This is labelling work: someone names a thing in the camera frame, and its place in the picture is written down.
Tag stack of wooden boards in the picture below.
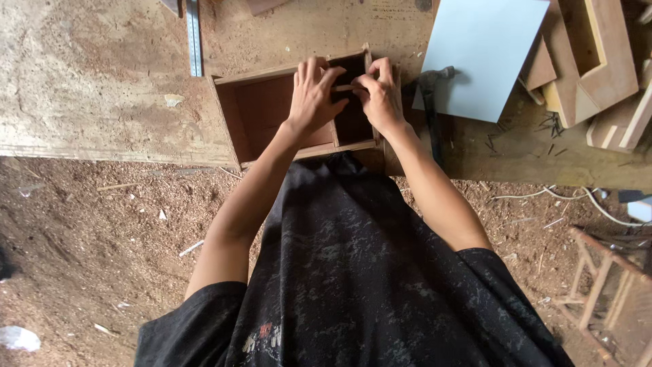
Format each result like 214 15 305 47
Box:
586 60 652 154

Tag white laminate panel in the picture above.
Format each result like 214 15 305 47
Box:
412 0 551 123

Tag crumpled white plastic scrap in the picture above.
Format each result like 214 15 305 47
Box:
0 326 42 353

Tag person's left hand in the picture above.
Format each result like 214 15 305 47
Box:
283 56 350 137

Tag black handled claw hammer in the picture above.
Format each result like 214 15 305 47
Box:
405 66 457 169

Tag small brown plywood piece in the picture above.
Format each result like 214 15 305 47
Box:
520 36 557 92

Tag person's right hand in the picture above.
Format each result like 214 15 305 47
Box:
350 57 409 138

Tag black patterned shirt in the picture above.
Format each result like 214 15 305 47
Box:
133 152 576 367

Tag wooden slatted frame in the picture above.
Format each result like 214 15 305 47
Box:
554 226 652 367

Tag white electric cable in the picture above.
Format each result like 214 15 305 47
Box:
493 186 652 228

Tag scattered black nails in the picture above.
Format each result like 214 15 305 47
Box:
483 112 569 159

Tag small white box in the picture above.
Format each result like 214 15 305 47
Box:
627 196 652 224

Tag long metal ruler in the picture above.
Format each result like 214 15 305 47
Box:
184 0 204 77

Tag open brown wooden box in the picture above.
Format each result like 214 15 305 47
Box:
210 43 383 170

